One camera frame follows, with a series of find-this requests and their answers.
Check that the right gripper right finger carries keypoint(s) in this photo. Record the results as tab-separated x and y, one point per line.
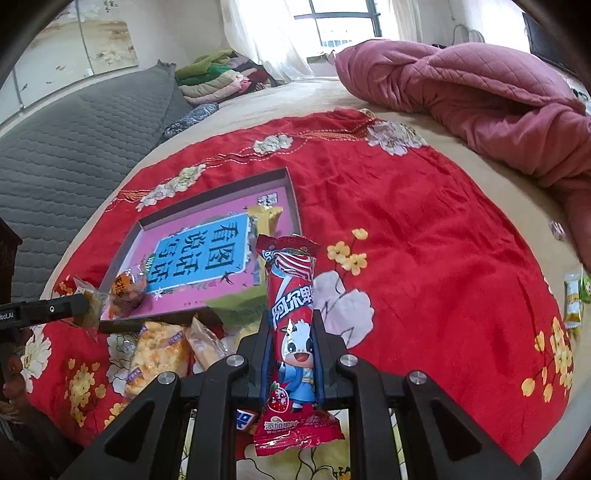
406	426

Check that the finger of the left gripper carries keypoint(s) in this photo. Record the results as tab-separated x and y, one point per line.
27	314

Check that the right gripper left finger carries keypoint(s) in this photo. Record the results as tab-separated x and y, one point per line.
181	424

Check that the clear pack yellow puffs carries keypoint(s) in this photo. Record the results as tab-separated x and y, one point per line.
161	347

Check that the clear pack round cracker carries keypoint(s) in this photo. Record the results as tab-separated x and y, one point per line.
93	302

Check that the brown bread snack pack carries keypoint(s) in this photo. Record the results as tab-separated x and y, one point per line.
206	348

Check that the orange pack fried snack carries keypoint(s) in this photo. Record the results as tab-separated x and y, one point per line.
126	293

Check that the red cow milk candy stick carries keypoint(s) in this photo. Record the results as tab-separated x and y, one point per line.
292	417

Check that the green yellow cake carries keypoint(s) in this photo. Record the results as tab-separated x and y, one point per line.
239	310

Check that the gold wafer snack bar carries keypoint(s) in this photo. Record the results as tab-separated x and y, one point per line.
262	221

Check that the person's left hand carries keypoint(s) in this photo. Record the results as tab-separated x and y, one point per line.
14	405

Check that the blue cookie packet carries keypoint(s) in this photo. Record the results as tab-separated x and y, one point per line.
245	420

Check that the grey quilted headboard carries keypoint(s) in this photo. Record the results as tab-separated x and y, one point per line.
62	162

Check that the red floral cloth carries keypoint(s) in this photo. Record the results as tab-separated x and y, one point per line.
418	268

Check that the shallow grey cardboard box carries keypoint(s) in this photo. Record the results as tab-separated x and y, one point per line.
208	249

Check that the yellow green candy packet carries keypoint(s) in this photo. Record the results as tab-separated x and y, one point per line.
573	311

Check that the small pink candy wrapper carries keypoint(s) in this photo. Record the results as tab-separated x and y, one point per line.
558	231

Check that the beige bed sheet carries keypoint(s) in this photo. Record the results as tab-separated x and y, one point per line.
527	207

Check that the dark blue patterned cloth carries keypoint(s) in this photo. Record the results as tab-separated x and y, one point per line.
195	116

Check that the stack of folded clothes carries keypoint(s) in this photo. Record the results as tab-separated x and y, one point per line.
215	78

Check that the pink quilted blanket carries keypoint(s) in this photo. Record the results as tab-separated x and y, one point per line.
507	105

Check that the white sheer curtain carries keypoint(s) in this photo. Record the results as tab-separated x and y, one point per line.
265	32

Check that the white drying rack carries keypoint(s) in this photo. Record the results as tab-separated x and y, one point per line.
464	34

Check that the black television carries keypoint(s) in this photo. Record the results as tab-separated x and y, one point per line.
545	47

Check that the floral wall painting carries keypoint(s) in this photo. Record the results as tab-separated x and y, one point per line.
85	39

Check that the window with dark frame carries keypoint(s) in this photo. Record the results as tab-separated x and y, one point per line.
330	24

